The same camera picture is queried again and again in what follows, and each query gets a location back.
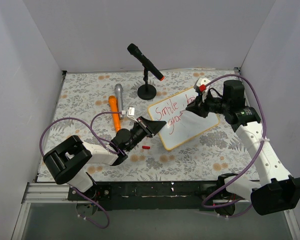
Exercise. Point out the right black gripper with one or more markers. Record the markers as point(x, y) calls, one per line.
point(205, 107)

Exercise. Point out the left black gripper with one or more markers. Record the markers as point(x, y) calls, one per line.
point(145, 127)

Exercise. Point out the red marker cap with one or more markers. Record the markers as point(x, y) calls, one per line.
point(146, 147)

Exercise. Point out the yellow framed whiteboard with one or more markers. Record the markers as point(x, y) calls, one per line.
point(180, 126)

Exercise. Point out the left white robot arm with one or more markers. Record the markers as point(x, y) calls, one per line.
point(66, 161)

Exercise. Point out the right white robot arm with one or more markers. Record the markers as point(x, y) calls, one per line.
point(265, 182)

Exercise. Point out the black microphone stand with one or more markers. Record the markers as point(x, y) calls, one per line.
point(146, 91)

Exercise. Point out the silver microphone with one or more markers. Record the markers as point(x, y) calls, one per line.
point(119, 96)

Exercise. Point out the floral table mat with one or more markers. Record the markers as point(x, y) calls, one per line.
point(83, 110)

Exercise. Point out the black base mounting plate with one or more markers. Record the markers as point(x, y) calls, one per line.
point(151, 195)

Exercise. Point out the black microphone orange tip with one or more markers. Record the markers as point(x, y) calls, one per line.
point(135, 51)

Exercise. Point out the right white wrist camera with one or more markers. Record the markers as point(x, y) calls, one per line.
point(202, 87)

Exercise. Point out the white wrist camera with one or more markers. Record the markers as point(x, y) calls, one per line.
point(130, 114)
point(202, 87)

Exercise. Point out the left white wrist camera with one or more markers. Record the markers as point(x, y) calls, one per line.
point(130, 114)

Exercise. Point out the aluminium frame rail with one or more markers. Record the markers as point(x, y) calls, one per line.
point(45, 193)

